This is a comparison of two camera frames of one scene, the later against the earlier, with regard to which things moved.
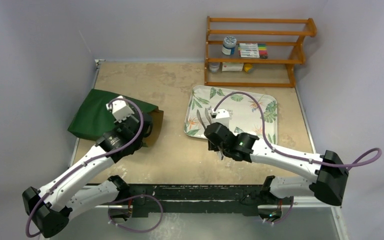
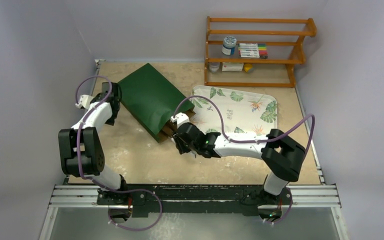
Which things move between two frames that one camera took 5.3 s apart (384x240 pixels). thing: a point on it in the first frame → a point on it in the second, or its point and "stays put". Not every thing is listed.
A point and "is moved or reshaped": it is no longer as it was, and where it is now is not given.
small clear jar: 214,67 stays put
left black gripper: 121,125 → 111,120
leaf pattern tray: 249,114 stays put
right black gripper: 214,131 → 181,140
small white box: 232,67 stays put
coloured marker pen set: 253,50 stays put
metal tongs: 208,117 → 194,153
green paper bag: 91,117 is moved or reshaped
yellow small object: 249,68 stays put
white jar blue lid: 229,45 stays put
